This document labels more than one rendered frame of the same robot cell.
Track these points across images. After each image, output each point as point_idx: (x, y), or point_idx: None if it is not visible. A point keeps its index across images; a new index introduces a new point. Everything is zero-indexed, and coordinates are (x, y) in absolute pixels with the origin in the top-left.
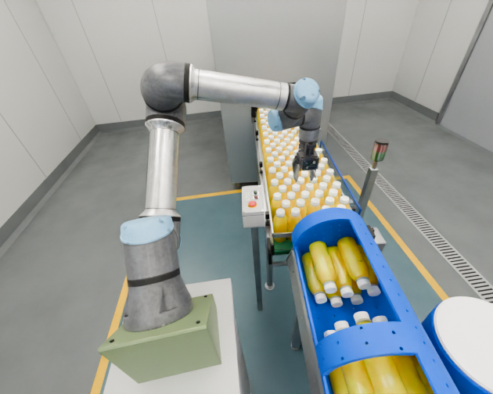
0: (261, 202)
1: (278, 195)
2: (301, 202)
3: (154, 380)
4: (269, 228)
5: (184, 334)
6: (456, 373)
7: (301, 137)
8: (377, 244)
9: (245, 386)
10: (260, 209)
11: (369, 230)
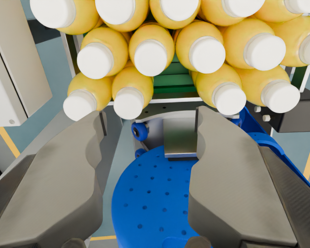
0: None
1: (57, 17)
2: (153, 66)
3: None
4: (78, 38)
5: None
6: None
7: None
8: None
9: (97, 166)
10: (4, 115)
11: None
